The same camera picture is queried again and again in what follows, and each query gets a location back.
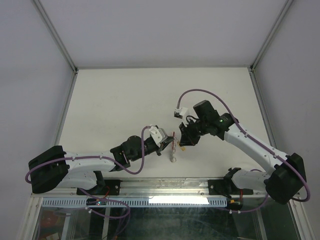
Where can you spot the red handled keyring holder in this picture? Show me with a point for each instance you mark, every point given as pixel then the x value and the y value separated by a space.
pixel 172 157

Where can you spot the yellow tag silver key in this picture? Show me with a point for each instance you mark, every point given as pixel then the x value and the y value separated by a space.
pixel 183 148

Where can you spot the left aluminium frame post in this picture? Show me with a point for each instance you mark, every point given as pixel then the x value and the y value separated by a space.
pixel 54 34

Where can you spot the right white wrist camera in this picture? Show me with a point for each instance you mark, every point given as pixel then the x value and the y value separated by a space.
pixel 182 113

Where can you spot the aluminium frame post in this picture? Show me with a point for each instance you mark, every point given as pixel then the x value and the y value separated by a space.
pixel 272 33
pixel 54 34

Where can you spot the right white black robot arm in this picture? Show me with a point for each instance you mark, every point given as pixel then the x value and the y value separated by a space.
pixel 283 174

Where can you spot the right aluminium frame post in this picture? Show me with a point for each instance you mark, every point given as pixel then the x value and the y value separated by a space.
pixel 272 33

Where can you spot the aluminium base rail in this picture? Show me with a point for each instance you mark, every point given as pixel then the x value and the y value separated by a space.
pixel 142 187

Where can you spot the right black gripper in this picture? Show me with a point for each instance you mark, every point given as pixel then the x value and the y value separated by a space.
pixel 187 139

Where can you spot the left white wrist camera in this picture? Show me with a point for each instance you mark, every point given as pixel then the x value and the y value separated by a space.
pixel 158 134

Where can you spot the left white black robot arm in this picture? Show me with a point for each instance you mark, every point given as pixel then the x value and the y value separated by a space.
pixel 56 168

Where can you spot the white slotted cable duct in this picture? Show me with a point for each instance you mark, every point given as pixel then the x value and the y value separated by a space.
pixel 156 201

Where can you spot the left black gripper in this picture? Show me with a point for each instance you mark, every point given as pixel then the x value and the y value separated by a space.
pixel 163 145

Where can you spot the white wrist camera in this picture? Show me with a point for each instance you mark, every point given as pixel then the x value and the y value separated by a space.
pixel 182 113
pixel 158 134

